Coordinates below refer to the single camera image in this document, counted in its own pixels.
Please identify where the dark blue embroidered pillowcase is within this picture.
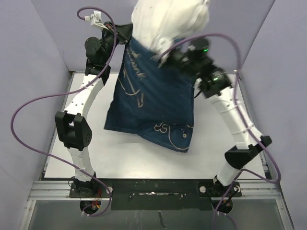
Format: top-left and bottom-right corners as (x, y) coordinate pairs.
(104, 38), (195, 152)

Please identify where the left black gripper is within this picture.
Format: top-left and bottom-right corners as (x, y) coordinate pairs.
(101, 21), (135, 64)

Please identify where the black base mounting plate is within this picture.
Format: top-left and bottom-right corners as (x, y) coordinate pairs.
(69, 179), (242, 211)

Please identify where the white pillow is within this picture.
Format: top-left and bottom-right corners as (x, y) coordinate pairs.
(131, 0), (210, 50)

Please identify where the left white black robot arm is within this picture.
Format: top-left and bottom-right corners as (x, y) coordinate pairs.
(55, 22), (133, 197)

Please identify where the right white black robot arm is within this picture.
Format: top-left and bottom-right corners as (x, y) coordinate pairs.
(160, 38), (272, 196)

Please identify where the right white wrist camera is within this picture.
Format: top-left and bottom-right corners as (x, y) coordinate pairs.
(150, 35), (174, 64)

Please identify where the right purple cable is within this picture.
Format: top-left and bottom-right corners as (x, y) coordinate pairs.
(159, 33), (281, 230)

